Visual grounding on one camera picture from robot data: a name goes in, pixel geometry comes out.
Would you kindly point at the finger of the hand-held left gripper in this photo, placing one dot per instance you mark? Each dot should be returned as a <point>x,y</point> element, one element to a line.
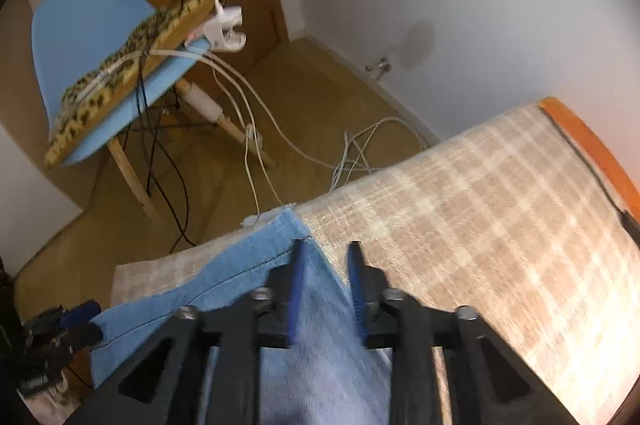
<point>85,335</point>
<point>82,311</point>

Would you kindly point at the metal wall valve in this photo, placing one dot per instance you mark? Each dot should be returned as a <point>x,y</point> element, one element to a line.
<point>378,66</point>

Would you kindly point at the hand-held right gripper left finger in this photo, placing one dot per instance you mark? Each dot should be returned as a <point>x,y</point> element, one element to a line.
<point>295,290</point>

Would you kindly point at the white cylinder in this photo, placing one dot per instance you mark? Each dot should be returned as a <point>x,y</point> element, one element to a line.
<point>201,101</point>

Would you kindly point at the leopard print cushion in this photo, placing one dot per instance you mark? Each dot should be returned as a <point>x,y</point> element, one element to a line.
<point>167,22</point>

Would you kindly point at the blue plastic chair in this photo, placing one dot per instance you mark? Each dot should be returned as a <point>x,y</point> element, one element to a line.
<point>80,35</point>

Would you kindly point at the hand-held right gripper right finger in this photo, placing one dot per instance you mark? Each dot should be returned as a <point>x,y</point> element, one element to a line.
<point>356,290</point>

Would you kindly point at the blue denim pants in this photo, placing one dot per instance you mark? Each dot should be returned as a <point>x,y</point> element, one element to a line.
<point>325,380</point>

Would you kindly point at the orange bed sheet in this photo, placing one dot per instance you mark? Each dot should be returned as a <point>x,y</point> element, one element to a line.
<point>590,140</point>

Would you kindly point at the beige plaid blanket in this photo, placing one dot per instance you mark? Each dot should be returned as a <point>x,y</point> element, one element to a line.
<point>475,215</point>

